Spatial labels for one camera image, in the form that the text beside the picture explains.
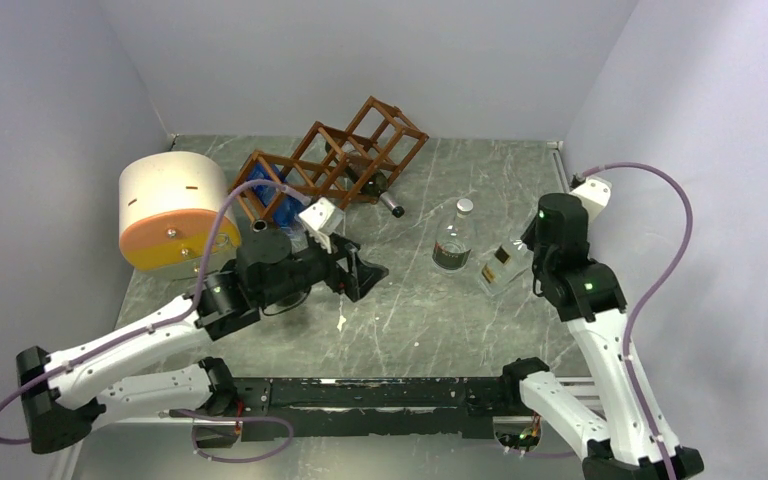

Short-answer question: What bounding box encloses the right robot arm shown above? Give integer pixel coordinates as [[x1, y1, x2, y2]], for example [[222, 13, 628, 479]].
[[499, 193, 704, 479]]

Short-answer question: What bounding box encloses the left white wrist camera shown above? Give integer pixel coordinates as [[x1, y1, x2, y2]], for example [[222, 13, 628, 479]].
[[298, 197, 345, 254]]

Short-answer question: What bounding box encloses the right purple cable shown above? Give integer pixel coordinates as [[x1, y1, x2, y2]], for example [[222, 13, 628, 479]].
[[572, 162, 695, 480]]

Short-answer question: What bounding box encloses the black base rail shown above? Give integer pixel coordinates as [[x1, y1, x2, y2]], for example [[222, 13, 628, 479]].
[[196, 377, 533, 442]]

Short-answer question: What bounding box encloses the clear glass bottle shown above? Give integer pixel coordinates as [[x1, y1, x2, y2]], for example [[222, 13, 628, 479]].
[[210, 228, 242, 264]]

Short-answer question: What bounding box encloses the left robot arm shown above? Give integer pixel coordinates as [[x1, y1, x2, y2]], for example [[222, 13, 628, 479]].
[[16, 229, 389, 454]]

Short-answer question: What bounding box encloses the dark wine bottle left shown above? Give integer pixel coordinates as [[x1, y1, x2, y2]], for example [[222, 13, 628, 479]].
[[250, 219, 272, 235]]

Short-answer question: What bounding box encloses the blue square bottle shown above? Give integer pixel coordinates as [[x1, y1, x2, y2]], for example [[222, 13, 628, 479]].
[[244, 162, 312, 243]]

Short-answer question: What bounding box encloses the green wine bottle tan label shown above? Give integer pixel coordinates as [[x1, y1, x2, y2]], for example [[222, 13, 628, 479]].
[[336, 161, 405, 218]]

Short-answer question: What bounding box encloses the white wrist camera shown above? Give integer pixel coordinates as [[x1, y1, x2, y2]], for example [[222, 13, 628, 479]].
[[298, 197, 345, 254], [570, 175, 612, 224]]

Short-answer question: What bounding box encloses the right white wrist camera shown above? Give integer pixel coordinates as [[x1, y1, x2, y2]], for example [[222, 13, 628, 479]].
[[570, 175, 612, 224]]

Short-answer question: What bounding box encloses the cream orange cylindrical box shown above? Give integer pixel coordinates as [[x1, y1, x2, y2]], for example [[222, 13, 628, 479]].
[[118, 151, 228, 280]]

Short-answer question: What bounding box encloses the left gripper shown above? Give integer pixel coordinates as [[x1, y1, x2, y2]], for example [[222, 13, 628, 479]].
[[259, 228, 389, 306]]

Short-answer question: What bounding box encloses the clear round bottle red label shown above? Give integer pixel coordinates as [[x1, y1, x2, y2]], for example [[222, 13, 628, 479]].
[[432, 198, 476, 272]]

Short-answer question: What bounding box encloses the brown wooden wine rack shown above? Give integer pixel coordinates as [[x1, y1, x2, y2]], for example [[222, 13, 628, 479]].
[[229, 96, 429, 209]]

